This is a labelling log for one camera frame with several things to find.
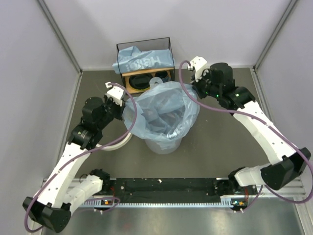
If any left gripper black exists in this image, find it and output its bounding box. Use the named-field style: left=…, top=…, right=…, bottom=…
left=97, top=94, right=127, bottom=129

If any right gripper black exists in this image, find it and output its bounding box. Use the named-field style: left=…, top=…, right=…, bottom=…
left=191, top=69, right=221, bottom=99

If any white trash bin rim ring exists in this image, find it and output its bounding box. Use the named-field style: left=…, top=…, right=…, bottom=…
left=94, top=133, right=132, bottom=151

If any light blue trash bag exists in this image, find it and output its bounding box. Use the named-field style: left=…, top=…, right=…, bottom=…
left=123, top=77, right=200, bottom=142
left=112, top=46, right=174, bottom=74

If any white grey trash bin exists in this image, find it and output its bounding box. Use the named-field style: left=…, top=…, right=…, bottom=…
left=145, top=139, right=182, bottom=155

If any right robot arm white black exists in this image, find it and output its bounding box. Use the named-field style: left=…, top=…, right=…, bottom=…
left=188, top=57, right=306, bottom=194

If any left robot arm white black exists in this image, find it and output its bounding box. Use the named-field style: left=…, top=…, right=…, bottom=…
left=22, top=93, right=132, bottom=233

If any black plate green rim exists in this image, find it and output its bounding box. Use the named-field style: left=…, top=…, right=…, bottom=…
left=129, top=73, right=153, bottom=91

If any dark blue mug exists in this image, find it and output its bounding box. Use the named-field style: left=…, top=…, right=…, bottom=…
left=155, top=70, right=172, bottom=83

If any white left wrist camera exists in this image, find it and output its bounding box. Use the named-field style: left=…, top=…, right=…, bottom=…
left=105, top=82, right=125, bottom=107

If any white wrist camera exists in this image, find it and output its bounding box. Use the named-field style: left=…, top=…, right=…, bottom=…
left=105, top=82, right=125, bottom=107
left=187, top=56, right=208, bottom=82

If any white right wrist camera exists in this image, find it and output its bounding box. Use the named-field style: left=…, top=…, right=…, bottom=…
left=187, top=56, right=208, bottom=82

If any black wire wooden shelf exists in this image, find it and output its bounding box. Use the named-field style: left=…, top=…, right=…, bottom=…
left=116, top=37, right=175, bottom=94

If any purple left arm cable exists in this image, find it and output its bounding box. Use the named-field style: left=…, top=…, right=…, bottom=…
left=25, top=82, right=138, bottom=233

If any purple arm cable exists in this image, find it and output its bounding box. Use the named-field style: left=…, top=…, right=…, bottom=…
left=179, top=60, right=313, bottom=213
left=25, top=82, right=138, bottom=233

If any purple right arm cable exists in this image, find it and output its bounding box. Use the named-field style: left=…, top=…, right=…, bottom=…
left=179, top=60, right=313, bottom=213

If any slotted grey cable duct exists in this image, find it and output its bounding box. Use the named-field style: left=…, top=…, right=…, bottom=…
left=80, top=196, right=247, bottom=209

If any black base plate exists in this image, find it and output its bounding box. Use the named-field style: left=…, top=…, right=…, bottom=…
left=97, top=178, right=257, bottom=203

